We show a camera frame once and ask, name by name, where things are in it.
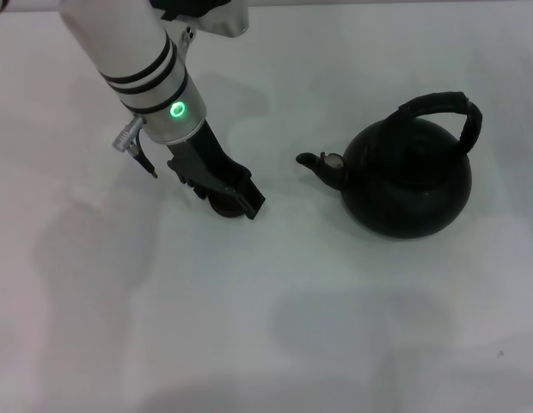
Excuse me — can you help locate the left wrist camera housing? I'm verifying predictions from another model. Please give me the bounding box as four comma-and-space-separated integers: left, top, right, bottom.
149, 0, 250, 39

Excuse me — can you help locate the black round teapot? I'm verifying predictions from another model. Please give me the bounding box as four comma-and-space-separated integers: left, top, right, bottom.
295, 90, 483, 241

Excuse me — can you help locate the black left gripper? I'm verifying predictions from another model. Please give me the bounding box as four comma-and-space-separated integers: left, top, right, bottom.
165, 122, 267, 221

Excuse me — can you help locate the small dark teacup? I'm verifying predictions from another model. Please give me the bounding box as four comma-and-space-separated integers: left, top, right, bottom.
208, 194, 249, 219

